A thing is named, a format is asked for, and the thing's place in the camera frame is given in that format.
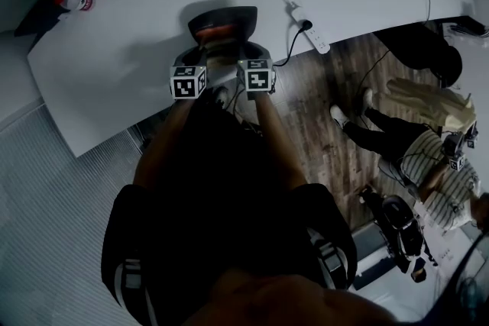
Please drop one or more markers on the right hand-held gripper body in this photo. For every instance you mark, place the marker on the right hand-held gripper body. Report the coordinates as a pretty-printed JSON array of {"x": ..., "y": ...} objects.
[{"x": 256, "y": 80}]

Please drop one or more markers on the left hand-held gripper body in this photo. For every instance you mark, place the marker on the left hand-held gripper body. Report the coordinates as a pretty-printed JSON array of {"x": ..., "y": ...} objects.
[{"x": 185, "y": 86}]

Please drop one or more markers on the person's left forearm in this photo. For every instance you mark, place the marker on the person's left forearm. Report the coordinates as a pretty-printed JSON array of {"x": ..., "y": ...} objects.
[{"x": 164, "y": 141}]

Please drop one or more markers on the person's right forearm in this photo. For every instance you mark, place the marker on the person's right forearm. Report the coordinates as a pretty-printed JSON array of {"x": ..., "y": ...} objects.
[{"x": 277, "y": 141}]

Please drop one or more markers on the white desk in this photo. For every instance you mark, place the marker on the white desk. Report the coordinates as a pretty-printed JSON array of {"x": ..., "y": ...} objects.
[{"x": 114, "y": 49}]

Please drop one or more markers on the white power strip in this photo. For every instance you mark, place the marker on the white power strip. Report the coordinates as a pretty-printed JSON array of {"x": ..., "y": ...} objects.
[{"x": 311, "y": 30}]

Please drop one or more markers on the person's black clothing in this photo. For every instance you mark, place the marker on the person's black clothing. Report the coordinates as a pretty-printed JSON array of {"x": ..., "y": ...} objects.
[{"x": 221, "y": 210}]

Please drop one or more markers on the clear bottle with red label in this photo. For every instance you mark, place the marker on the clear bottle with red label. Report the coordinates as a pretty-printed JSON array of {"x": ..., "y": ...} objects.
[{"x": 74, "y": 2}]

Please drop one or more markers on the black office chair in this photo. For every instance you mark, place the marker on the black office chair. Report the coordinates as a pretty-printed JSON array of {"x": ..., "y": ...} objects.
[{"x": 424, "y": 53}]

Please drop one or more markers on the beige cloth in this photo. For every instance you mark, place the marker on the beige cloth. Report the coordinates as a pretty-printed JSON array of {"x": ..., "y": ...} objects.
[{"x": 428, "y": 103}]

